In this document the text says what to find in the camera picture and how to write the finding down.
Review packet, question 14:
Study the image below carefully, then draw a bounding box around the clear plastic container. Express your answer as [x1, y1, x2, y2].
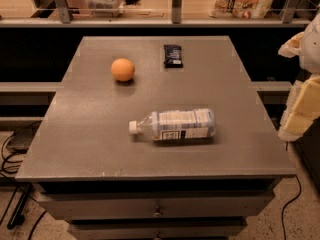
[86, 0, 124, 18]

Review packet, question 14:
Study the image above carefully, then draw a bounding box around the black cables left floor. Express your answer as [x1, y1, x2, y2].
[0, 120, 48, 240]

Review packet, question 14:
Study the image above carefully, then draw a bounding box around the printed snack bag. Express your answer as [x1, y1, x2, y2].
[209, 0, 273, 19]

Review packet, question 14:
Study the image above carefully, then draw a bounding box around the small drawer knob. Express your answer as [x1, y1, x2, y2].
[153, 210, 163, 218]

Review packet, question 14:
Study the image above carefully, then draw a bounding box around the black cable right floor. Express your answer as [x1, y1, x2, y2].
[280, 175, 303, 240]

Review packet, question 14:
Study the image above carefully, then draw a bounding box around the dark snack packet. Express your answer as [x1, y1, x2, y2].
[164, 44, 183, 68]

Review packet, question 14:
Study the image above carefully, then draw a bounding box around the orange fruit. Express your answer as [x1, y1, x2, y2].
[111, 58, 135, 82]

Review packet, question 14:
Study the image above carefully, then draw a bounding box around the grey drawer cabinet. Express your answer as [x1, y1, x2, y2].
[17, 37, 296, 240]

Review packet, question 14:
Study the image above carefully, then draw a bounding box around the clear plastic water bottle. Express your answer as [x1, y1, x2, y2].
[128, 108, 216, 141]

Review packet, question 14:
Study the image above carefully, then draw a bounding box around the metal shelf rail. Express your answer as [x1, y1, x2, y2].
[0, 0, 319, 28]

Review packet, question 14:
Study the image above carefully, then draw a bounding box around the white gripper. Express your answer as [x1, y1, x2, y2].
[278, 14, 320, 142]

